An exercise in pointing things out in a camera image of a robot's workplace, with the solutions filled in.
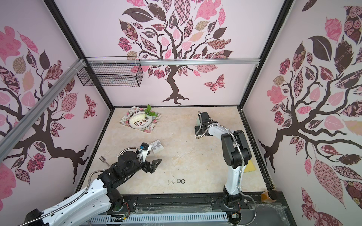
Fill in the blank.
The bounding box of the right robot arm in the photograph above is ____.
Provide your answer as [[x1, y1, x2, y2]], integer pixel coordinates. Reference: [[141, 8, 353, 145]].
[[195, 112, 252, 198]]

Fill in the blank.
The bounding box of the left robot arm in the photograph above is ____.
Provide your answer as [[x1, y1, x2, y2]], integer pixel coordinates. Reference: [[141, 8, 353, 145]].
[[23, 144, 162, 226]]

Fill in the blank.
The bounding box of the white gift box near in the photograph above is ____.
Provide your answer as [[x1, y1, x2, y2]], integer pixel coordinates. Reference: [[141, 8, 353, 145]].
[[150, 140, 164, 154]]

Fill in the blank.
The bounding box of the silver fork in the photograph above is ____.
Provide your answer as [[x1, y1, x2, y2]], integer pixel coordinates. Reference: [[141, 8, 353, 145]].
[[99, 156, 110, 167]]

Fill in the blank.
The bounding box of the floral round plate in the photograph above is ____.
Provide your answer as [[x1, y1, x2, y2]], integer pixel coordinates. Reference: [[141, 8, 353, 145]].
[[128, 111, 154, 130]]

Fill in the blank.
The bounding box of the floral square tray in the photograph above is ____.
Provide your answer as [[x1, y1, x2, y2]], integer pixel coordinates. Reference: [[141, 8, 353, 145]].
[[119, 105, 162, 133]]

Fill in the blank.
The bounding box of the green leaf sprig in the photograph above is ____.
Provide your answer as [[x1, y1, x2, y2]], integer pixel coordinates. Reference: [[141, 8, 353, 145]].
[[144, 105, 158, 117]]

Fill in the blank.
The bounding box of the yellow sponge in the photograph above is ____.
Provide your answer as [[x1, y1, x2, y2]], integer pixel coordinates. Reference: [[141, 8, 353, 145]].
[[244, 160, 256, 172]]

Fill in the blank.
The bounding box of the right amber spice jar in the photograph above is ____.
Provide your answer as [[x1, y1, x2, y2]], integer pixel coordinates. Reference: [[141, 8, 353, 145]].
[[261, 190, 278, 203]]

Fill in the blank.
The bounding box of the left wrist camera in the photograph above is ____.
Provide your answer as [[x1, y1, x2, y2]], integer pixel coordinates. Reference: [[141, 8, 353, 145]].
[[140, 142, 150, 151]]

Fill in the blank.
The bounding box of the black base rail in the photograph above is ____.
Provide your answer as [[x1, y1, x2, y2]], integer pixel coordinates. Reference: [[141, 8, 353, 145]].
[[107, 192, 265, 214]]

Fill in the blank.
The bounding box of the white cable duct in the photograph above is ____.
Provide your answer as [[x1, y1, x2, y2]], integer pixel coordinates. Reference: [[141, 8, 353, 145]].
[[89, 212, 228, 226]]

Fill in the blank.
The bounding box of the black wire basket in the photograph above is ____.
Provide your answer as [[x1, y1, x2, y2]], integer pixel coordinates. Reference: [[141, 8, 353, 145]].
[[77, 56, 144, 87]]

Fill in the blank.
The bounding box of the aluminium rail left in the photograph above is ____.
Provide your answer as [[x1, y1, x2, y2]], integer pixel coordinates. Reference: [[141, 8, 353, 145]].
[[1, 59, 86, 162]]

